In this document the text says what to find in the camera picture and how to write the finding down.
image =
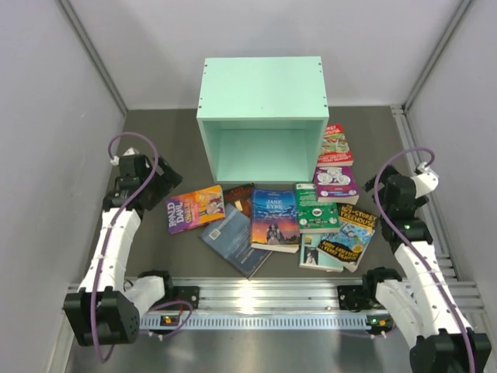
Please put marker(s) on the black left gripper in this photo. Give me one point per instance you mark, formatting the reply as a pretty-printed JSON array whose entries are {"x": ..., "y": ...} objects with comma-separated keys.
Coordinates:
[{"x": 169, "y": 181}]

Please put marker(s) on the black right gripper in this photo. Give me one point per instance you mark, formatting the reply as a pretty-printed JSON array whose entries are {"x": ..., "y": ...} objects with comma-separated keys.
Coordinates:
[{"x": 387, "y": 171}]

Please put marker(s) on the Roald Dahl Charlie book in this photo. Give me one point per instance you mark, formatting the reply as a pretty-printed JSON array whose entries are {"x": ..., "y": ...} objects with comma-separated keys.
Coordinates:
[{"x": 195, "y": 209}]

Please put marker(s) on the dark brown Edward Tulane book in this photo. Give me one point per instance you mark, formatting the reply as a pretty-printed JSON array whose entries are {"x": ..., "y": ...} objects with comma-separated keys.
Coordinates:
[{"x": 241, "y": 198}]

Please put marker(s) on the dark blue paperback book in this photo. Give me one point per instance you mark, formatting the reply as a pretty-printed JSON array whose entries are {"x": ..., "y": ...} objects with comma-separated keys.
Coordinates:
[{"x": 231, "y": 239}]

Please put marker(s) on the Jane Eyre sunset cover book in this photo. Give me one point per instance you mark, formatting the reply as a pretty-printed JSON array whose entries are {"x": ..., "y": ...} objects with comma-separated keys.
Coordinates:
[{"x": 274, "y": 223}]

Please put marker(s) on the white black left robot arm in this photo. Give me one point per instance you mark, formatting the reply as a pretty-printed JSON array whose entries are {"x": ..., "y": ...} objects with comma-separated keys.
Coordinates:
[{"x": 102, "y": 310}]

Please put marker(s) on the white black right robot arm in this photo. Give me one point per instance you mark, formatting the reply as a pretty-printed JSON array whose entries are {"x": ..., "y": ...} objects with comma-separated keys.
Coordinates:
[{"x": 439, "y": 336}]

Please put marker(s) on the purple paperback book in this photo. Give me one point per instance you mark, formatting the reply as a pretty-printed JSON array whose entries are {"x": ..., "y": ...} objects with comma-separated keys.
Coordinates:
[{"x": 335, "y": 184}]

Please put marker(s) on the red Treehouse paperback book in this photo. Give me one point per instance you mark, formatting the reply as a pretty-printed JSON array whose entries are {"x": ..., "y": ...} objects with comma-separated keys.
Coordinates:
[{"x": 335, "y": 150}]

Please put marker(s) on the green paperback book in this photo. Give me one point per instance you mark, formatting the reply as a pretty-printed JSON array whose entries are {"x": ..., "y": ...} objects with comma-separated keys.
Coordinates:
[{"x": 313, "y": 216}]

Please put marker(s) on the black yellow Storey Treehouse book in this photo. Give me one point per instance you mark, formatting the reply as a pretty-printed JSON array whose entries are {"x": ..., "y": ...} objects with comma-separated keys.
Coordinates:
[{"x": 357, "y": 227}]

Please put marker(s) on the light teal thin book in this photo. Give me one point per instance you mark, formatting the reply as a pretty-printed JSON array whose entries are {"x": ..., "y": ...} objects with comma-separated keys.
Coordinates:
[{"x": 312, "y": 258}]

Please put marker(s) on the mint green wooden cube shelf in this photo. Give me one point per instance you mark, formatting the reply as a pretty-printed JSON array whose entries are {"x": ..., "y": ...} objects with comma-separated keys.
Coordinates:
[{"x": 262, "y": 119}]

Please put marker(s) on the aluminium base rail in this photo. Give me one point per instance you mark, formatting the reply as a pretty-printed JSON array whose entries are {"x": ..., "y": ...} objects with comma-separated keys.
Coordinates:
[{"x": 280, "y": 286}]

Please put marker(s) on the aluminium left frame post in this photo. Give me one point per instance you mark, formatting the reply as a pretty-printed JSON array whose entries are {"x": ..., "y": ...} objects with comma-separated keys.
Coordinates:
[{"x": 90, "y": 49}]

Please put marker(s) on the aluminium frame post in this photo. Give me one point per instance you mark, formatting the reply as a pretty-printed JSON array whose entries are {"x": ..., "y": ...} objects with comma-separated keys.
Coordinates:
[
  {"x": 460, "y": 12},
  {"x": 90, "y": 49}
]

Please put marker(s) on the aluminium right frame post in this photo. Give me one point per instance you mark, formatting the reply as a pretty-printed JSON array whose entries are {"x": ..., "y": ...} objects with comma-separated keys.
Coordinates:
[{"x": 460, "y": 12}]

